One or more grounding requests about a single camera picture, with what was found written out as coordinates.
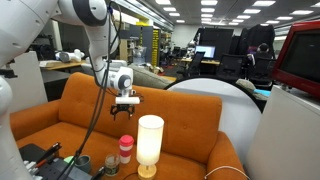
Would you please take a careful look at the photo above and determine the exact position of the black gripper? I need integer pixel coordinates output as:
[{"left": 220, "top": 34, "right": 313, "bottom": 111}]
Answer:
[{"left": 110, "top": 103, "right": 136, "bottom": 121}]

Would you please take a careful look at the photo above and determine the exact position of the red bottle lid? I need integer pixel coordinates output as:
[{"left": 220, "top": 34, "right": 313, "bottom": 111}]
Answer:
[{"left": 118, "top": 134, "right": 135, "bottom": 148}]

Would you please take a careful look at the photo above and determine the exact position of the white red striped bottle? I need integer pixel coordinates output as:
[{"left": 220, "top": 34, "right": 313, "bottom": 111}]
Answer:
[{"left": 119, "top": 144, "right": 134, "bottom": 165}]

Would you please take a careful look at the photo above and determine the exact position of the grey fabric couch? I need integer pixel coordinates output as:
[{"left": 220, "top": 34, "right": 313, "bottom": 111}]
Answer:
[{"left": 126, "top": 64, "right": 174, "bottom": 90}]

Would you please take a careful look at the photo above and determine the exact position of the orange fabric couch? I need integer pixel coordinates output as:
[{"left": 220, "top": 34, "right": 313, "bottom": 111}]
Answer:
[{"left": 9, "top": 72, "right": 248, "bottom": 180}]

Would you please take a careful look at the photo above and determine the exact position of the white shade wooden lamp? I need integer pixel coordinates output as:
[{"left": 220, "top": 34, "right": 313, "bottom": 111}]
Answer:
[{"left": 135, "top": 114, "right": 165, "bottom": 180}]

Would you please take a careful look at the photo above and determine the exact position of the glass jar dark label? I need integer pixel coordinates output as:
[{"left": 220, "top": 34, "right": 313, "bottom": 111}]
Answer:
[{"left": 104, "top": 153, "right": 121, "bottom": 177}]

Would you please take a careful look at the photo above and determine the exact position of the grey teal cup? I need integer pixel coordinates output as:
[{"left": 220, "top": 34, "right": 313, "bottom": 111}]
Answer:
[{"left": 73, "top": 154, "right": 92, "bottom": 174}]

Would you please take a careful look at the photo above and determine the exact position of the small green object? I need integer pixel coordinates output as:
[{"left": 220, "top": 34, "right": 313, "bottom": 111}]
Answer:
[{"left": 63, "top": 155, "right": 77, "bottom": 165}]

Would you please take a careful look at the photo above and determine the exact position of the white cylindrical device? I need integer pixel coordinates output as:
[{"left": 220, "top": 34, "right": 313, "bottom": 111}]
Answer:
[{"left": 54, "top": 48, "right": 86, "bottom": 64}]

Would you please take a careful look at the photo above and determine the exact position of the black office chair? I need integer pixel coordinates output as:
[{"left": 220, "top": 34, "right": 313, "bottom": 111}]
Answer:
[
  {"left": 248, "top": 56, "right": 276, "bottom": 88},
  {"left": 216, "top": 53, "right": 246, "bottom": 81},
  {"left": 184, "top": 51, "right": 206, "bottom": 78}
]

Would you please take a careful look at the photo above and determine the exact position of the black flat pad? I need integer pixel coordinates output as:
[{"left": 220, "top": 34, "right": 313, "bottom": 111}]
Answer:
[{"left": 18, "top": 143, "right": 61, "bottom": 164}]

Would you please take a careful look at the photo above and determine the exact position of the white board panel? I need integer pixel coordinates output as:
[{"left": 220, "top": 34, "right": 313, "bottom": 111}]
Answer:
[{"left": 6, "top": 50, "right": 49, "bottom": 113}]

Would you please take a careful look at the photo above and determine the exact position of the lit computer monitor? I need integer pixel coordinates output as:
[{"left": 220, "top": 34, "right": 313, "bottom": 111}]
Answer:
[{"left": 194, "top": 45, "right": 217, "bottom": 60}]

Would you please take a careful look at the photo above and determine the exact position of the round white panel black rim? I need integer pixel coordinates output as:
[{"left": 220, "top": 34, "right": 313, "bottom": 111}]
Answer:
[{"left": 163, "top": 77, "right": 263, "bottom": 166}]

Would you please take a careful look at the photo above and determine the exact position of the seated person dark hair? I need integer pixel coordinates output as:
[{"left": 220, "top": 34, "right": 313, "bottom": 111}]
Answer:
[{"left": 246, "top": 42, "right": 274, "bottom": 68}]

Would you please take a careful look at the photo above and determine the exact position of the red framed monitor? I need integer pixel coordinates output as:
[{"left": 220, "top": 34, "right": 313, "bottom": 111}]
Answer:
[{"left": 271, "top": 20, "right": 320, "bottom": 99}]

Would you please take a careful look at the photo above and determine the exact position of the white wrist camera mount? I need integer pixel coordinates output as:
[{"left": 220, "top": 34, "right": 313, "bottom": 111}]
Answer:
[{"left": 115, "top": 96, "right": 141, "bottom": 105}]

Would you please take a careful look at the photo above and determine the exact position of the black lamp cable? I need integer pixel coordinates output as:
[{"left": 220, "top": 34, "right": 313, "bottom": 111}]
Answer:
[{"left": 121, "top": 171, "right": 139, "bottom": 180}]

